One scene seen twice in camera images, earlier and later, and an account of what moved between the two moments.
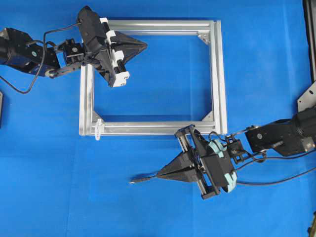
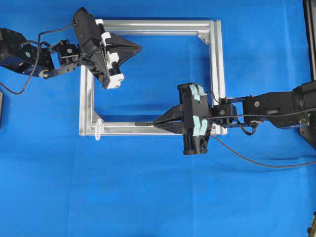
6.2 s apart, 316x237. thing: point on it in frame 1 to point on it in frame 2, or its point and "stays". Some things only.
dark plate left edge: (1, 124) stays
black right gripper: (213, 168) to (194, 110)
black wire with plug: (156, 174) to (152, 123)
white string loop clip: (98, 129) stays
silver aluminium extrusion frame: (218, 123) stays
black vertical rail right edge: (309, 10) stays
